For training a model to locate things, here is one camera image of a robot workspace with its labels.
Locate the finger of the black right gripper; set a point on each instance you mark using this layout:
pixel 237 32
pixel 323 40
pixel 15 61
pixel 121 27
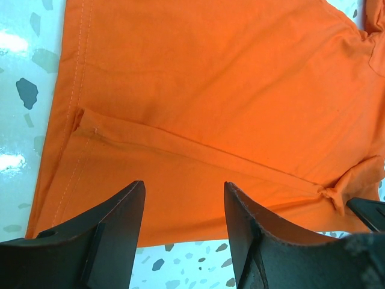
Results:
pixel 370 212

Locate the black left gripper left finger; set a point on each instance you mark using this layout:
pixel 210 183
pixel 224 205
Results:
pixel 95 249

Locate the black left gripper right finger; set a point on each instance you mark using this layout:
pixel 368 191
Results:
pixel 270 252

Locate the orange t-shirt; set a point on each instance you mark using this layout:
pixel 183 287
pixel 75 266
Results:
pixel 283 98

